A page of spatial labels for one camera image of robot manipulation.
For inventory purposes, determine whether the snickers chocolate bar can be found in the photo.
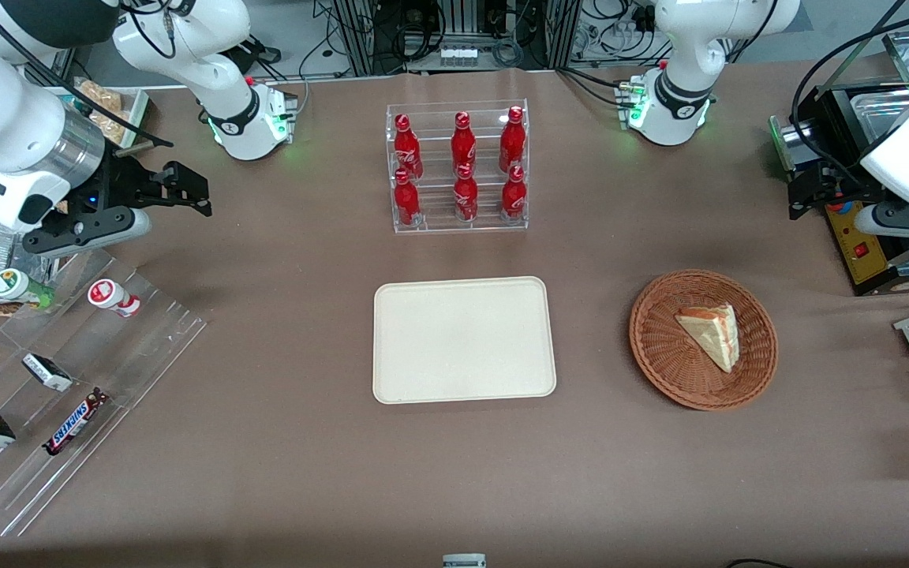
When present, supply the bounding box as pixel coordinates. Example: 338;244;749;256
42;387;110;458

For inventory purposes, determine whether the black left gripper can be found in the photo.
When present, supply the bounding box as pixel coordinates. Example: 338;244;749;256
787;155;887;222

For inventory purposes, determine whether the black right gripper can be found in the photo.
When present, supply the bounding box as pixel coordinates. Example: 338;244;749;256
98;154;214;219

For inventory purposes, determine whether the red cola bottle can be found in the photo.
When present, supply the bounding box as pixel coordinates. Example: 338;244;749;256
451;111;477;176
499;106;526;173
394;114;424;181
454;164;479;224
501;165;526;222
393;169;422;229

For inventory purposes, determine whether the red white yogurt bottle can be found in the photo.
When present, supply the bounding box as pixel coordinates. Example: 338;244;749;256
87;278;142;319

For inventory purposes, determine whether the clear acrylic stepped stand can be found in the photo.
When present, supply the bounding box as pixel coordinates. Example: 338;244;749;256
0;251;210;538

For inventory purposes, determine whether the aluminium equipment frame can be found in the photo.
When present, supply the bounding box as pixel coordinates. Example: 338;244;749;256
314;0;664;78

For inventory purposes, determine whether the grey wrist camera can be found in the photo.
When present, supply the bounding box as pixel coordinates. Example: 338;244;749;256
22;206;152;259
854;200;909;242

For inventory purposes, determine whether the cream plastic tray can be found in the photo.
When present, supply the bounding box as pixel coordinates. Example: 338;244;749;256
372;275;558;405

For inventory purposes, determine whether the clear acrylic bottle rack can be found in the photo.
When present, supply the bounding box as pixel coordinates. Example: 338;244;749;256
385;99;529;234

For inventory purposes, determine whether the white tray with bread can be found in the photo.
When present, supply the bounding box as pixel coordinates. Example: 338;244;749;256
60;77;151;149

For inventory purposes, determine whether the green white yogurt bottle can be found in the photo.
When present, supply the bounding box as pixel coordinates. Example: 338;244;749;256
0;267;55;309

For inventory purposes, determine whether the black machine with yellow panel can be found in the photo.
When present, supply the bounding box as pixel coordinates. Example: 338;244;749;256
769;77;909;298

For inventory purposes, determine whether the triangular sandwich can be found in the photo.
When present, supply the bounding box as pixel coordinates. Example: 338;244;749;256
675;303;740;374

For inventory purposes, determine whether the brown wicker basket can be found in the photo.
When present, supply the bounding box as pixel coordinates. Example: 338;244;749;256
629;269;780;412

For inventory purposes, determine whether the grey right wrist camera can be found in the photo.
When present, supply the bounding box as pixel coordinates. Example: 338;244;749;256
22;206;152;259

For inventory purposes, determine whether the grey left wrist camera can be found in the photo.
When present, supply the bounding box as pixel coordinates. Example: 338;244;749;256
854;200;909;242

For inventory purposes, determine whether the clear plastic container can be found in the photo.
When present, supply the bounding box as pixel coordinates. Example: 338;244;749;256
0;217;57;305

